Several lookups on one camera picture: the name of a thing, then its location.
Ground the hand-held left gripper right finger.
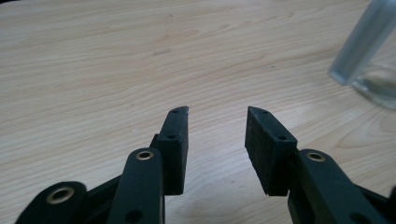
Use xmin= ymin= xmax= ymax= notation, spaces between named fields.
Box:
xmin=244 ymin=105 xmax=299 ymax=197

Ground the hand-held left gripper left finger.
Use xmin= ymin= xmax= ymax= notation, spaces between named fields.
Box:
xmin=149 ymin=105 xmax=191 ymax=196

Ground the clear acrylic box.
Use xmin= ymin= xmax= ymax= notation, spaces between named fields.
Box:
xmin=328 ymin=0 xmax=396 ymax=110

